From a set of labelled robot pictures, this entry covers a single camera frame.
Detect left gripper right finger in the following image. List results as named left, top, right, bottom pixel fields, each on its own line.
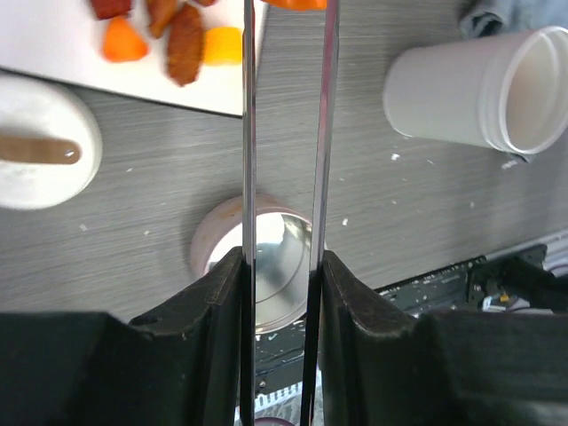
left=319, top=252, right=567, bottom=425

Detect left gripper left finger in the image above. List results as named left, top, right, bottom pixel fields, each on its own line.
left=1, top=248, right=242, bottom=425

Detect pink metal bowl container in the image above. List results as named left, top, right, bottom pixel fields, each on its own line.
left=189, top=194, right=312, bottom=334

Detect metal tongs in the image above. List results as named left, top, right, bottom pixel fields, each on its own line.
left=240, top=1, right=340, bottom=425

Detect tall white cylinder container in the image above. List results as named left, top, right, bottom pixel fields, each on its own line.
left=383, top=26, right=567, bottom=155

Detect blue denim shorts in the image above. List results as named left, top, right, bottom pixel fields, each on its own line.
left=459, top=0, right=567, bottom=39

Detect red-orange food piece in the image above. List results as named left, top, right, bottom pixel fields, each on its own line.
left=263, top=0, right=327, bottom=12

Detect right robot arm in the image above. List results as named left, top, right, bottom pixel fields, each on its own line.
left=466, top=256, right=567, bottom=313

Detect pile of food pieces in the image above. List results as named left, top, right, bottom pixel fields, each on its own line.
left=90, top=0, right=242, bottom=87

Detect white square plate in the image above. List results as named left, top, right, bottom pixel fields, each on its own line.
left=1, top=0, right=243, bottom=116

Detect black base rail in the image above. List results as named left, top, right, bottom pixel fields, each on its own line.
left=252, top=243, right=549, bottom=387

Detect white lid with brown strap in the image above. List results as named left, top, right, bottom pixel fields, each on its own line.
left=1, top=72, right=103, bottom=210

